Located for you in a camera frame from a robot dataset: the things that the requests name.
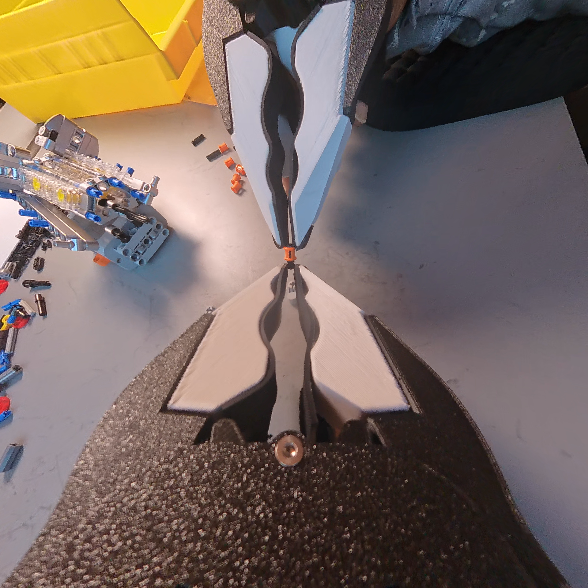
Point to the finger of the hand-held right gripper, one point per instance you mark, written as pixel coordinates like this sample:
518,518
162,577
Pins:
321,115
248,115

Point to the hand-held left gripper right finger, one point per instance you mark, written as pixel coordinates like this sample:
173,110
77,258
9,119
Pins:
358,363

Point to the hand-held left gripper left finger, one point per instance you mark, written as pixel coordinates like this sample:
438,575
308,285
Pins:
220,363

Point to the orange bush with black pin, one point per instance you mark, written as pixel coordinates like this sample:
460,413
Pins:
288,253

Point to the grey toy brick assembly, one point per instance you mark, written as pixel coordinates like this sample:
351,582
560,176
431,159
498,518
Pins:
138,239

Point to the person's right hand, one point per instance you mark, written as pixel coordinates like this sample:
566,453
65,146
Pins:
361,112

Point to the group of black pins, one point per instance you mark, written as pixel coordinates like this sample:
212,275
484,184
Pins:
198,140

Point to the group of orange bushes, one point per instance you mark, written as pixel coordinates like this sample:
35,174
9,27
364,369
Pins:
236,186

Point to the yellow bin holding brass parts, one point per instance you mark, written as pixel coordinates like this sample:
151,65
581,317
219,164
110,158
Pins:
82,78

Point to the person's black trousers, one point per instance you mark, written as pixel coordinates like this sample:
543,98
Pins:
459,92

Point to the scattered small brick parts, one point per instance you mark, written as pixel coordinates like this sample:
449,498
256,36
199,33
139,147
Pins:
40,304

